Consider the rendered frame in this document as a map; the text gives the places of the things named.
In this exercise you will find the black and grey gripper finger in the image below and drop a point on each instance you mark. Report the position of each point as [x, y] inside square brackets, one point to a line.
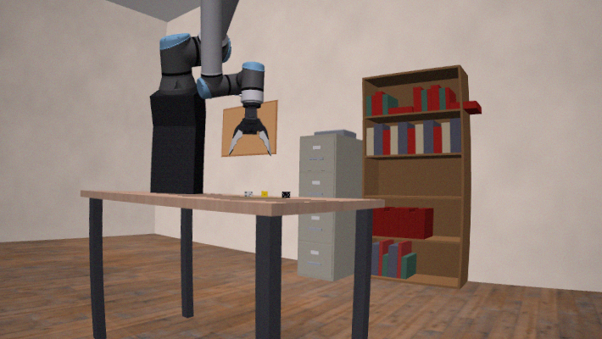
[237, 135]
[263, 135]

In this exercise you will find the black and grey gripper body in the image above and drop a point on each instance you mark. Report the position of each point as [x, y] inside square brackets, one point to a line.
[250, 129]

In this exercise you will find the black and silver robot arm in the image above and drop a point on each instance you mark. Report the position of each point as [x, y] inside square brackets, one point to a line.
[179, 54]

